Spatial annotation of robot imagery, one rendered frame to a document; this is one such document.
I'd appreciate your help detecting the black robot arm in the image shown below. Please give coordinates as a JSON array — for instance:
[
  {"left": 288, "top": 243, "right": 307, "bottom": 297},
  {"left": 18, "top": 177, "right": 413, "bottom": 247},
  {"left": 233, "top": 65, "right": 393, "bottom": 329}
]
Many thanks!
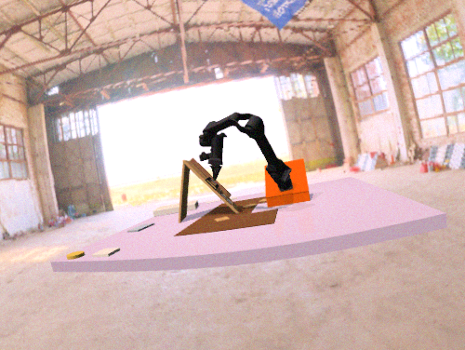
[{"left": 198, "top": 112, "right": 294, "bottom": 192}]

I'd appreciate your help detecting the grey flat rectangular tile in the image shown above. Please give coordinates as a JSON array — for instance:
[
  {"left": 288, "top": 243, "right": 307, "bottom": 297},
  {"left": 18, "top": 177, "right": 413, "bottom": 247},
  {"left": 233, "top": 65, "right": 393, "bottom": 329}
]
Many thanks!
[{"left": 127, "top": 223, "right": 155, "bottom": 233}]

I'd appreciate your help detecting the yellow round disc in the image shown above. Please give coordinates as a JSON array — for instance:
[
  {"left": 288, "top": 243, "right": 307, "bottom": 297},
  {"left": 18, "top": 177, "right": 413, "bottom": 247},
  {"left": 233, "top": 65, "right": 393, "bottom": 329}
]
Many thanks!
[{"left": 67, "top": 251, "right": 85, "bottom": 260}]

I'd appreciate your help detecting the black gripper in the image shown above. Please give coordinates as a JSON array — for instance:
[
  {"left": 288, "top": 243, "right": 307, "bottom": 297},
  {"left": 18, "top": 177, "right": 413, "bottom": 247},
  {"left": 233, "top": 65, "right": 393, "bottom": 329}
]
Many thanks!
[{"left": 207, "top": 146, "right": 223, "bottom": 181}]

